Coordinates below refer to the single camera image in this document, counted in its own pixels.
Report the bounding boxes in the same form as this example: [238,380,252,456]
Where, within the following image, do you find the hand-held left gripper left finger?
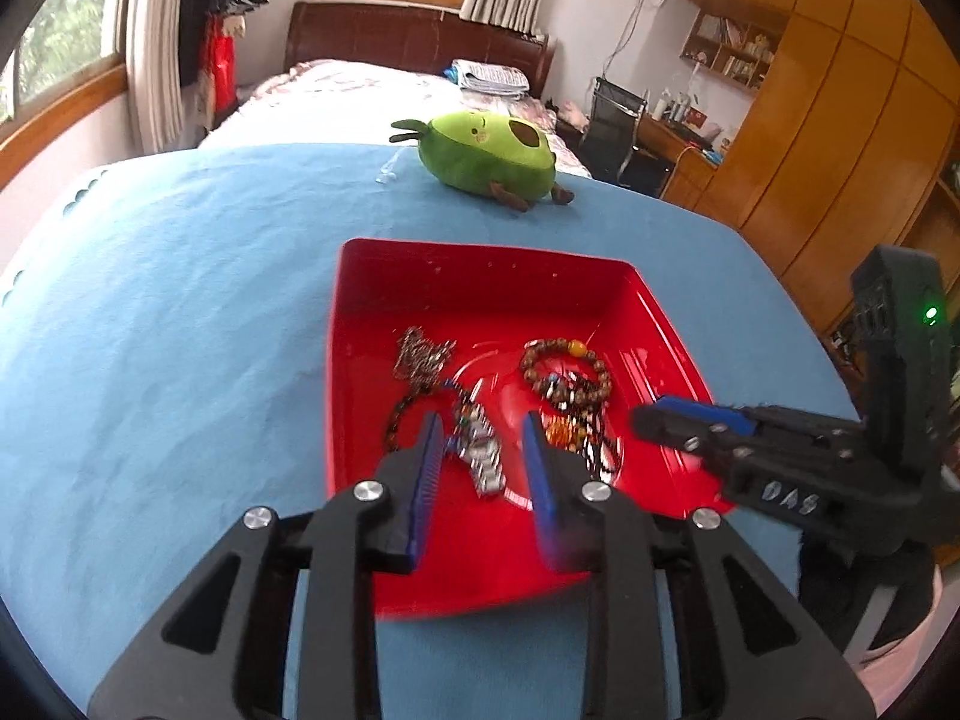
[88,411,447,720]

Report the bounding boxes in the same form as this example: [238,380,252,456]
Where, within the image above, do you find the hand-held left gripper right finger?
[521,411,877,720]

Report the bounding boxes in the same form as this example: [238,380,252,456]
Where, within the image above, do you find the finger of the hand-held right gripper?
[651,395,865,440]
[628,405,752,477]

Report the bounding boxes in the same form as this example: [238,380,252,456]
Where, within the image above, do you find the orange and dark bead jewellery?
[540,371,623,485]

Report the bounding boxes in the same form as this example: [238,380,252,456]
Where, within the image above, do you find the multicolour bead bracelet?
[385,382,481,455]

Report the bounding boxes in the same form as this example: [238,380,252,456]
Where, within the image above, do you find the silver wristwatch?
[450,405,505,500]

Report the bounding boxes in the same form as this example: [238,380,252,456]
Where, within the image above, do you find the silver chain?
[394,326,458,387]

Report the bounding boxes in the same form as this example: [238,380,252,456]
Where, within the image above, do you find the brown bead bracelet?
[520,337,612,406]

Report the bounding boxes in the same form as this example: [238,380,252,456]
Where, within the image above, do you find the red box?
[324,238,740,622]

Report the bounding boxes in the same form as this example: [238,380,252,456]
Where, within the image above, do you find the person's pink clothing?
[855,577,946,698]

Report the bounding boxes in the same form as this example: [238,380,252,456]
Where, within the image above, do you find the blue blanket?
[0,141,863,720]

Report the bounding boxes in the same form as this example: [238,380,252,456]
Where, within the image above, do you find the wooden desk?
[634,112,740,203]

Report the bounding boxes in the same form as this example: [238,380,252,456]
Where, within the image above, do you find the black office chair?
[577,76,650,188]

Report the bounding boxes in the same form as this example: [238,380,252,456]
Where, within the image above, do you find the wooden wardrobe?
[694,0,960,331]

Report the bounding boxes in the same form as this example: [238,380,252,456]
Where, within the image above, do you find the green avocado plush toy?
[390,110,577,215]

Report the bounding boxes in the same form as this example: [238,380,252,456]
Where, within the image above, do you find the floral bedsheet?
[199,58,593,181]

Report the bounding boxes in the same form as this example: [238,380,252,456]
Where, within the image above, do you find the folded patterned cloth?
[450,58,530,98]

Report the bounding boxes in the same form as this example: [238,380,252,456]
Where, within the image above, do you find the dark wooden headboard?
[285,1,556,95]

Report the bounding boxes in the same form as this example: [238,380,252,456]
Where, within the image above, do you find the coat rack with clothes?
[178,0,269,128]

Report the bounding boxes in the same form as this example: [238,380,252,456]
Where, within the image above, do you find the beige side window curtain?
[124,0,188,155]

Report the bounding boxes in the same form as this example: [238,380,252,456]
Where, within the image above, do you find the large side window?
[0,0,140,188]

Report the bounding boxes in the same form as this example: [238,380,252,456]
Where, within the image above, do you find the wooden wall shelf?
[679,7,777,95]

